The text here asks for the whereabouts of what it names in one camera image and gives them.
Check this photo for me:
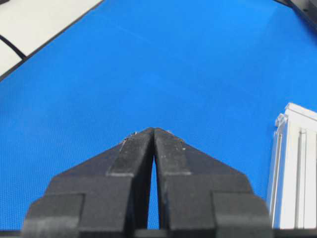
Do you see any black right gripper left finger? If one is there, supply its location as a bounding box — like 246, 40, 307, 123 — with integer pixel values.
22, 127, 154, 238

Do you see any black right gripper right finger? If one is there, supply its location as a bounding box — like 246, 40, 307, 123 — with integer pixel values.
154, 128, 272, 238

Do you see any thin black wire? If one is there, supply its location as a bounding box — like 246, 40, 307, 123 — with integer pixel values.
0, 34, 27, 60

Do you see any blue table mat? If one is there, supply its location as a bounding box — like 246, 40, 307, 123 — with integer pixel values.
0, 0, 317, 230

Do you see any black stand at edge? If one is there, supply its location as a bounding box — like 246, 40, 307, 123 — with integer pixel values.
275, 0, 317, 28

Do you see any aluminium extrusion frame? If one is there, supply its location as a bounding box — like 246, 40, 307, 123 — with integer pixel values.
266, 103, 317, 230

